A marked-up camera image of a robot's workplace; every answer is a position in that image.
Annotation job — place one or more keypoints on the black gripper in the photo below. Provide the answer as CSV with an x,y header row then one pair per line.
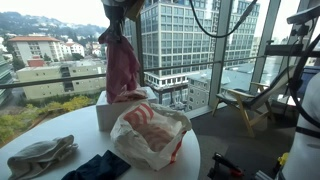
x,y
115,13

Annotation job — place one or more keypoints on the magenta shirt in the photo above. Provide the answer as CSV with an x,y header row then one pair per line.
x,y
120,66

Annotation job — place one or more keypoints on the light pink shirt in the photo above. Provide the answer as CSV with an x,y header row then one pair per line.
x,y
131,96

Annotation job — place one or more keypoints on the white red striped plastic bag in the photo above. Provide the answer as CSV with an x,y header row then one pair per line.
x,y
150,143

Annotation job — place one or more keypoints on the navy blue shirt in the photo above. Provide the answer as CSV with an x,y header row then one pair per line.
x,y
98,168

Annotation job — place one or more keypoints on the grey window mullion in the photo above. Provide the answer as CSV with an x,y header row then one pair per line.
x,y
220,60
139,40
266,33

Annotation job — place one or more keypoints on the grey window railing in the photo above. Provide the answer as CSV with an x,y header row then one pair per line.
x,y
50,81

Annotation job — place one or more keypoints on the white rectangular box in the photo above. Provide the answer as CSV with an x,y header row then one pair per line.
x,y
106,115

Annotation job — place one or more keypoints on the wooden sling chair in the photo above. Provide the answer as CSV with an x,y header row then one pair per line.
x,y
233,94

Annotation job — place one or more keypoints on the grey shirt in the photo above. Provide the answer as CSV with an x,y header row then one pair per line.
x,y
36,156

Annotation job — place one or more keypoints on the black red tool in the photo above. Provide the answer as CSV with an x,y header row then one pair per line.
x,y
226,163

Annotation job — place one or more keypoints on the small yellow object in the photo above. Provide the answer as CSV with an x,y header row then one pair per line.
x,y
283,159

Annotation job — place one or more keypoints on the black horizontal mount bar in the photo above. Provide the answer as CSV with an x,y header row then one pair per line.
x,y
283,50

